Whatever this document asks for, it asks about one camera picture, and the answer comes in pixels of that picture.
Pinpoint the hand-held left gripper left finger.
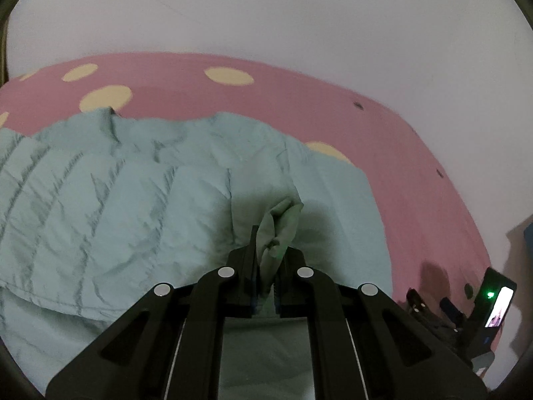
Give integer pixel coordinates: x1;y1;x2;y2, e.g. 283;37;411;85
45;225;259;400

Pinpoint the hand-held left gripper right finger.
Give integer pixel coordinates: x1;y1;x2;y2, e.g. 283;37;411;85
275;247;489;400

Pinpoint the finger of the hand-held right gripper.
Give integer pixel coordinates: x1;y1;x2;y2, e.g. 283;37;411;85
439;297;468;331
405;287;443;336

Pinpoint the light blue puffer jacket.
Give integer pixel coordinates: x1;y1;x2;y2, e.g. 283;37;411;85
0;107;394;400

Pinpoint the pink dotted bed sheet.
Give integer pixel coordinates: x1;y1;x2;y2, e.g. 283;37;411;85
0;52;492;306

